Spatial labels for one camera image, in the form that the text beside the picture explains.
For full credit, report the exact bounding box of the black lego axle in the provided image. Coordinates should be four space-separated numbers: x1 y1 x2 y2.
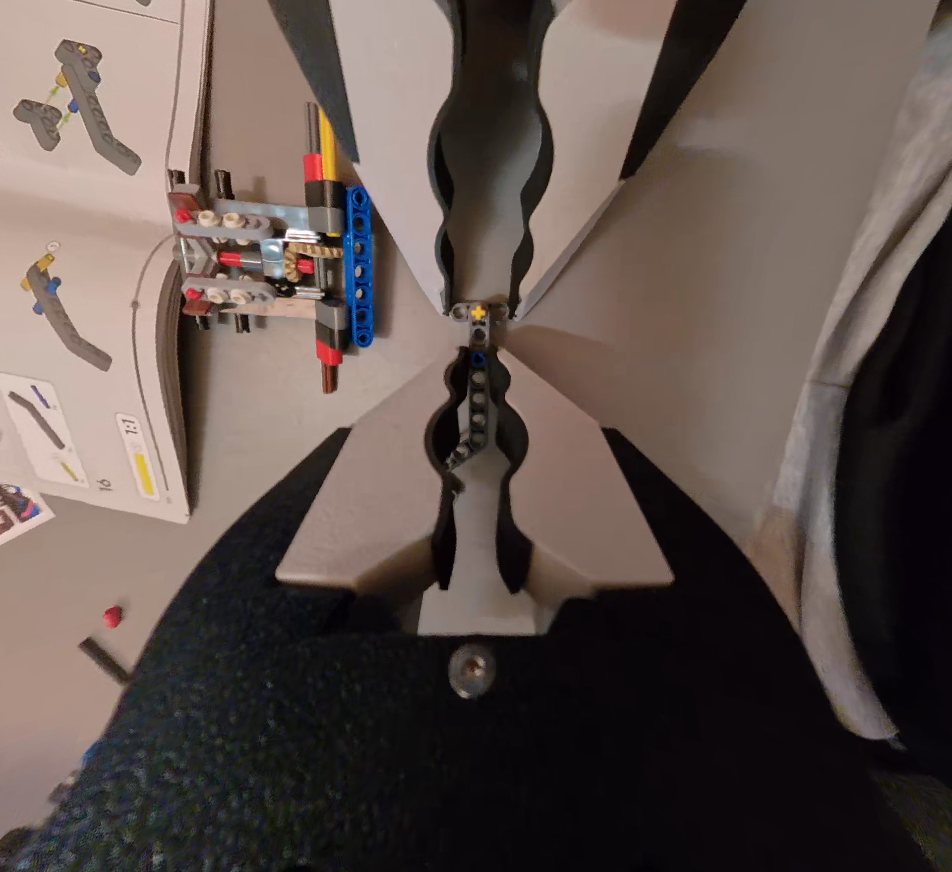
79 636 133 686

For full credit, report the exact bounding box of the colourful printed card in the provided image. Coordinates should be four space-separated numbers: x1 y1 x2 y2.
0 481 57 547

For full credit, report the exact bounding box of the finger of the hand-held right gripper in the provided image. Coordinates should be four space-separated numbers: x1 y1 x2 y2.
238 0 466 304
508 0 785 320

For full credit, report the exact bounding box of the lego instruction booklet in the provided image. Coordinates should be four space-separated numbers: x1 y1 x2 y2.
0 0 218 525

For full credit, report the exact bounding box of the lego gear assembly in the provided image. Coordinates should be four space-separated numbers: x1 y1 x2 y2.
167 102 376 395

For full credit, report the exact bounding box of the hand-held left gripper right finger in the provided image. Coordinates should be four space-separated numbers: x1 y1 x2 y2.
494 350 674 594

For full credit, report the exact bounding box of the grey lego beam piece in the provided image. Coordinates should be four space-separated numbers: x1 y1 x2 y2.
450 301 514 475

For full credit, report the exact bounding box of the black garment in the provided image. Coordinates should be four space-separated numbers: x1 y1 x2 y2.
833 247 952 776

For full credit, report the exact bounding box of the light grey cloth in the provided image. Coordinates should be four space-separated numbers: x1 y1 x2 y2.
751 32 952 747

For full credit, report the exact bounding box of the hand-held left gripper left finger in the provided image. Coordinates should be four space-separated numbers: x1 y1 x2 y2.
275 348 466 594

